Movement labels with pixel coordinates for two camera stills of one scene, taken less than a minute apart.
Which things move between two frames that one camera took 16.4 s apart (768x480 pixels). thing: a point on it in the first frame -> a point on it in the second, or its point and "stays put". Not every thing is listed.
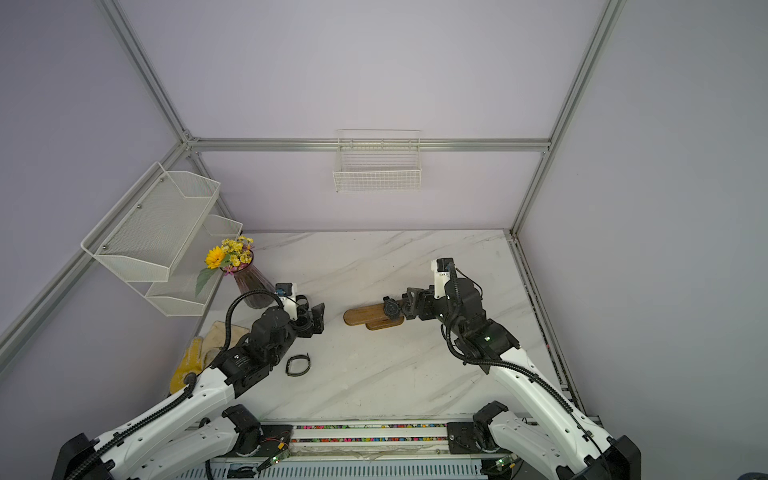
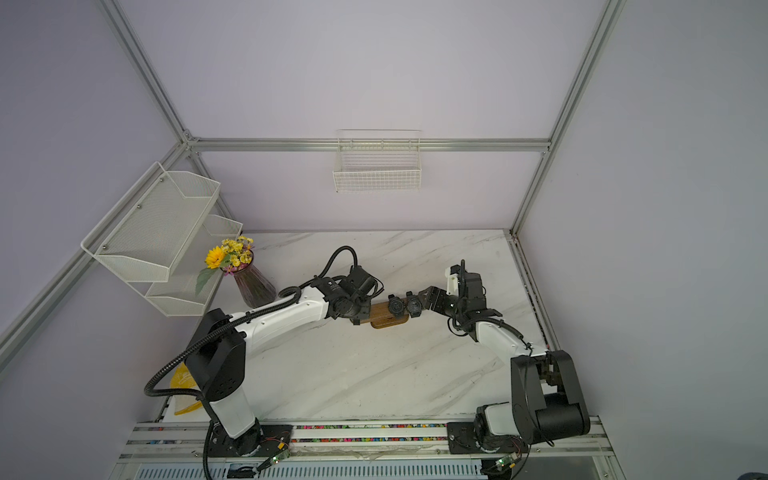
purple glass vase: x=250 y=280 stays put
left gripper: x=308 y=330 -> x=365 y=309
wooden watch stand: x=373 y=317 stays put
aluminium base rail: x=350 y=450 stays put
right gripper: x=425 y=303 -> x=435 y=292
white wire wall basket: x=378 y=160 stays put
